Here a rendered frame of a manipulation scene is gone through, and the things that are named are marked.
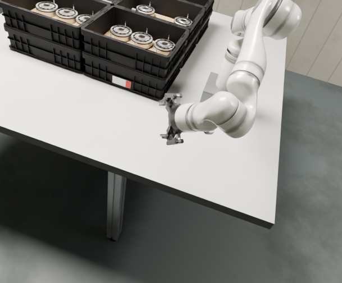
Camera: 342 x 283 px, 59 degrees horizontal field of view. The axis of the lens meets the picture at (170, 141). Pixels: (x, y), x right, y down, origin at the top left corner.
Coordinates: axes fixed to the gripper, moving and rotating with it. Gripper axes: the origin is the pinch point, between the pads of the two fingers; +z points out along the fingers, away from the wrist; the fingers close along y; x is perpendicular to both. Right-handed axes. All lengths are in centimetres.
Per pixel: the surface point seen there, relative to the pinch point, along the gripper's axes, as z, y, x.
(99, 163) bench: 25.9, 14.4, -12.9
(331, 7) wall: 93, -99, 220
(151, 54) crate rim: 29.9, -27.0, 11.1
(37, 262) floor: 77, 66, -32
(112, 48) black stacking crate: 43, -31, -1
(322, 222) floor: 40, 66, 130
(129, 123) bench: 35.6, 0.5, 2.6
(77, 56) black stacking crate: 59, -30, -12
